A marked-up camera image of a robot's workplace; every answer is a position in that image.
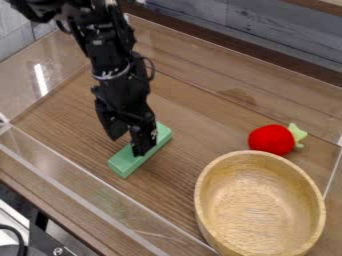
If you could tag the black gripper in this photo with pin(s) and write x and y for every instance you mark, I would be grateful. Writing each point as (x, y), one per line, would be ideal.
(122, 110)

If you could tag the green rectangular block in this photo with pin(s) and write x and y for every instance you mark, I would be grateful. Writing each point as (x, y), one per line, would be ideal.
(122, 163)

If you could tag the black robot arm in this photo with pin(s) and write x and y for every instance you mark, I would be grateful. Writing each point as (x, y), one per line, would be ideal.
(104, 36)

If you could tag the brown wooden bowl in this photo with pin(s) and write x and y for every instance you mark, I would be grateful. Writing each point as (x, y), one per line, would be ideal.
(257, 206)

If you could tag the red plush strawberry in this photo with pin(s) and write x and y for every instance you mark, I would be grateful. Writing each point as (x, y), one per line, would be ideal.
(276, 139)

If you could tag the black table leg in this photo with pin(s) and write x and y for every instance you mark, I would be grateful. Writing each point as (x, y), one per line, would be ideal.
(41, 220)

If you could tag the clear acrylic enclosure wall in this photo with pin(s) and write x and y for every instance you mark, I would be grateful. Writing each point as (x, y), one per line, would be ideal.
(212, 94)

